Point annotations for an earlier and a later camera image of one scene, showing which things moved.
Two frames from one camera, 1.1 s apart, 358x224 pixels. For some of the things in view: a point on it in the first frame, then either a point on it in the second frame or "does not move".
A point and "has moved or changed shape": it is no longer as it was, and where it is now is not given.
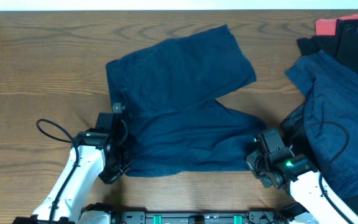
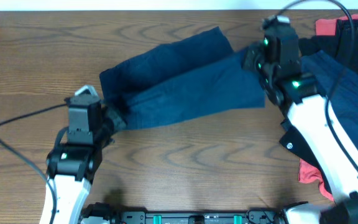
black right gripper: (251, 160) -> (252, 50)
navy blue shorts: (167, 93) has moved or changed shape
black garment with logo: (345, 47) does not move
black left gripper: (122, 149) -> (107, 112)
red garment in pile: (327, 27) does not move
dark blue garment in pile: (340, 119) does not move
